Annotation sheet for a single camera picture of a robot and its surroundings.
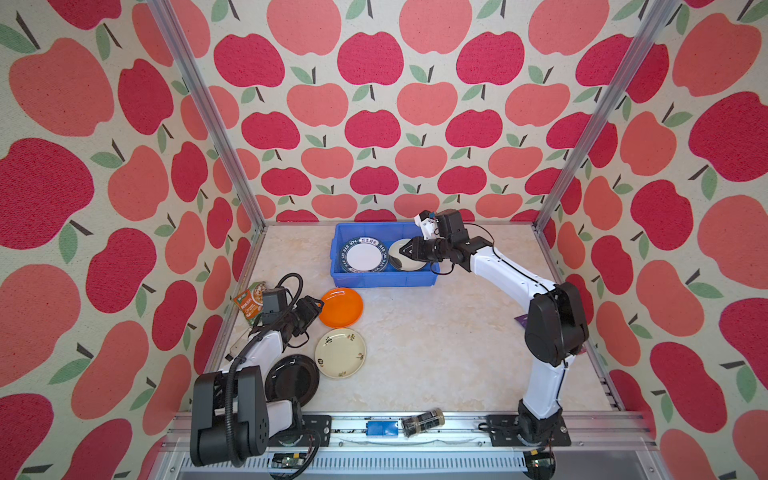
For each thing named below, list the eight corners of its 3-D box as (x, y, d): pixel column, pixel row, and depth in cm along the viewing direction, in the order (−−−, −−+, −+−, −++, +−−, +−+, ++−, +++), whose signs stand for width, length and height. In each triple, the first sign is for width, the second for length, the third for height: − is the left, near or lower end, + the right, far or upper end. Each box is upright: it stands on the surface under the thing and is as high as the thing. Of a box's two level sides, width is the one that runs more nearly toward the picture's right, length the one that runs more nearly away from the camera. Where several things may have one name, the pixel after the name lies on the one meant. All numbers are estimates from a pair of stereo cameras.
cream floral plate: (312, 378, 85) (310, 376, 83) (319, 331, 94) (318, 328, 93) (365, 378, 85) (365, 376, 83) (367, 331, 94) (366, 328, 93)
